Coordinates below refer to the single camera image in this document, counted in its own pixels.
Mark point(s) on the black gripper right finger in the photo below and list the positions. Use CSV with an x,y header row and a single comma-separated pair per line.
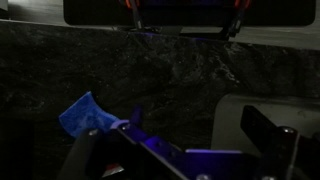
x,y
263,133

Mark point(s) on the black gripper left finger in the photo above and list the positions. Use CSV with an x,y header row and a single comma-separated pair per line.
x,y
136,116

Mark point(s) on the white rounded tray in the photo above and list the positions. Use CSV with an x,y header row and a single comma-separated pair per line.
x,y
230,123

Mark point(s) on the blue sponge cloth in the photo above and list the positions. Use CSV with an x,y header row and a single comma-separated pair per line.
x,y
85,115

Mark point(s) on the red black stand leg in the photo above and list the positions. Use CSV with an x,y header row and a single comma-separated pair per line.
x,y
136,15
237,20

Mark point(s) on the black flat panel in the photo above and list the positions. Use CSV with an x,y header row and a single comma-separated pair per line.
x,y
186,13

